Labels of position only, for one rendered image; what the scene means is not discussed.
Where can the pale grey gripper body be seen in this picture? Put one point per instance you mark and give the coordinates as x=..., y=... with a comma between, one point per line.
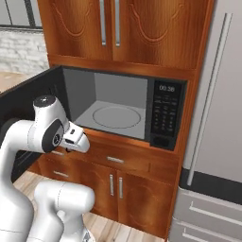
x=82, y=143

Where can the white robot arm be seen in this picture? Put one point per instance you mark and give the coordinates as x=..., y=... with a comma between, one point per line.
x=19, y=176

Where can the glass microwave turntable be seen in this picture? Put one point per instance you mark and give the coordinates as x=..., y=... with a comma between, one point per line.
x=116, y=117

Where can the black microwave door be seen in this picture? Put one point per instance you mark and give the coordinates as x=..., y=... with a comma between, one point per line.
x=25, y=97

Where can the black microwave oven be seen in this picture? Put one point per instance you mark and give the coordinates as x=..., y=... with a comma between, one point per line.
x=165, y=110

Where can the wooden lower cabinet door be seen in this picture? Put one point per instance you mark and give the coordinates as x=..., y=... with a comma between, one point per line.
x=145, y=204
x=97, y=186

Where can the wooden cabinet door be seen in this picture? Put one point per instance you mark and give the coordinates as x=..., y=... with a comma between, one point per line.
x=145, y=204
x=75, y=28
x=97, y=186
x=160, y=31

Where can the wide wooden drawer front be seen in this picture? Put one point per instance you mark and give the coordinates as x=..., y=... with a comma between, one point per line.
x=135, y=157

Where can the wooden cabinet unit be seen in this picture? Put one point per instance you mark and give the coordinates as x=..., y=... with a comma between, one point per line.
x=189, y=104

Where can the wooden upper cabinet door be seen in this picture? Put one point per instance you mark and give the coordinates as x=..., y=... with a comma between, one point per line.
x=75, y=28
x=160, y=31

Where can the grey fridge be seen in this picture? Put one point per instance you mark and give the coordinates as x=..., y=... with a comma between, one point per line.
x=220, y=132

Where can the dark framed window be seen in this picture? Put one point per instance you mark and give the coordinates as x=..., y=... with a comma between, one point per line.
x=19, y=12

